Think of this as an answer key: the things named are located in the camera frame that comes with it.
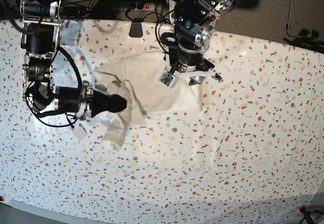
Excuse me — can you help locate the white printed T-shirt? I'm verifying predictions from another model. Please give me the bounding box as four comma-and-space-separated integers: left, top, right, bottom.
94, 51, 202, 150

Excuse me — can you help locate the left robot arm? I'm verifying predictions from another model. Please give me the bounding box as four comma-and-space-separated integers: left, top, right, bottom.
155, 0, 240, 87

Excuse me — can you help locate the terrazzo patterned tablecloth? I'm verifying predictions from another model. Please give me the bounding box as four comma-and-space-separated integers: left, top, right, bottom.
1, 21, 323, 223

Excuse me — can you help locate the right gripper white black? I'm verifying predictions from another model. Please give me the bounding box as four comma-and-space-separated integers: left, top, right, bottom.
76, 81, 127, 119

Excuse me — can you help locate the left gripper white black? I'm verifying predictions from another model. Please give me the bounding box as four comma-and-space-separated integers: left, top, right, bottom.
164, 59, 223, 85

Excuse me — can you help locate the white power strip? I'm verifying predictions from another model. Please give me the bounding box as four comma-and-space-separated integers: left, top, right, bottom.
104, 2, 156, 12

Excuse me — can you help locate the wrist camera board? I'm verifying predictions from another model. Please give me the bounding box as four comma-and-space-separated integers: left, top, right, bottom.
72, 123, 87, 141
159, 70, 178, 89

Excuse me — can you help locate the black table clamp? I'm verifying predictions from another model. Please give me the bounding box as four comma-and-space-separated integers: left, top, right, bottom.
129, 18, 143, 38

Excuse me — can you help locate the red black corner clamp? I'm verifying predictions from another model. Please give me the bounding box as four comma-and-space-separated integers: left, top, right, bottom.
298, 205, 315, 224

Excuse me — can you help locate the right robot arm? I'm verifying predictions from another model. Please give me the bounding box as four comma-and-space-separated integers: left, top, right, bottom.
19, 0, 127, 127

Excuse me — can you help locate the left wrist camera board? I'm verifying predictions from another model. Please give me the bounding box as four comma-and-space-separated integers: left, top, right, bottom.
159, 70, 178, 89

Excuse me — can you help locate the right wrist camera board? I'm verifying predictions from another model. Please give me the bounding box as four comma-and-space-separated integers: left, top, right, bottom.
72, 123, 87, 141

